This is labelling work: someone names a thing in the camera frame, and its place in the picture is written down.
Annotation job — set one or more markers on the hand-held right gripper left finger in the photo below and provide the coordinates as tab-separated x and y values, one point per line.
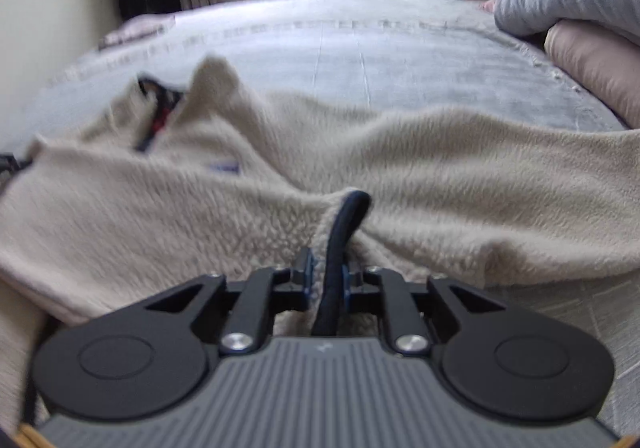
306	268

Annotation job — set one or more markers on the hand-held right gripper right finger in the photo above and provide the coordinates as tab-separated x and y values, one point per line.
347	280

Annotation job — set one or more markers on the cream fleece jacket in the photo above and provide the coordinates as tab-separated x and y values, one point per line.
210	208

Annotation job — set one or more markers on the beige pillow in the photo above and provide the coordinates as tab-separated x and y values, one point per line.
597	63

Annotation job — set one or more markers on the grey bed blanket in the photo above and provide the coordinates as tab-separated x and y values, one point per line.
350	58

